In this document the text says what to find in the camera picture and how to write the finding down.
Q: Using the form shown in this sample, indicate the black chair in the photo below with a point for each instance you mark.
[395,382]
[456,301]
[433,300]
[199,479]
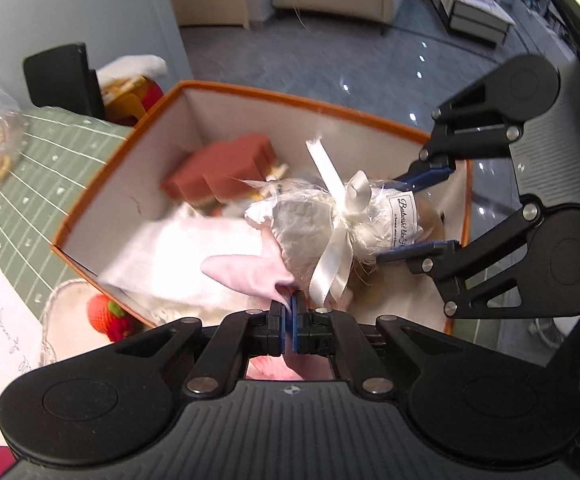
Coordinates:
[62,80]

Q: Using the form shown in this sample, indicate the white cloth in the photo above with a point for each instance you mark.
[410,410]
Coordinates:
[170,250]

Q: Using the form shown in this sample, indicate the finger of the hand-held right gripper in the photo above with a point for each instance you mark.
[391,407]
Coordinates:
[437,248]
[432,172]

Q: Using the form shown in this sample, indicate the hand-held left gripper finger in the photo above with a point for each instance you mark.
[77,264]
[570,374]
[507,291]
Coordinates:
[298,330]
[286,315]

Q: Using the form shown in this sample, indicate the dark red box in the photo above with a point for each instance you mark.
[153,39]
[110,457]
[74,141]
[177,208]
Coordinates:
[220,165]

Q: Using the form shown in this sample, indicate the orange cardboard box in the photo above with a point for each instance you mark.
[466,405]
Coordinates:
[135,185]

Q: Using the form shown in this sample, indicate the white fluffy hat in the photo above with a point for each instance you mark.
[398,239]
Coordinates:
[130,67]

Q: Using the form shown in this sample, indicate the pink cloth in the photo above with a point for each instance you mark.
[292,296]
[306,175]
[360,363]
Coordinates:
[250,272]

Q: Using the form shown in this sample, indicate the red crochet strawberry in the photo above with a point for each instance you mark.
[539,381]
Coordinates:
[102,312]

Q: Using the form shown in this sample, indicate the cellophane gift bag with ribbon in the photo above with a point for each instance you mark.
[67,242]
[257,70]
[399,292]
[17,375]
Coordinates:
[310,220]

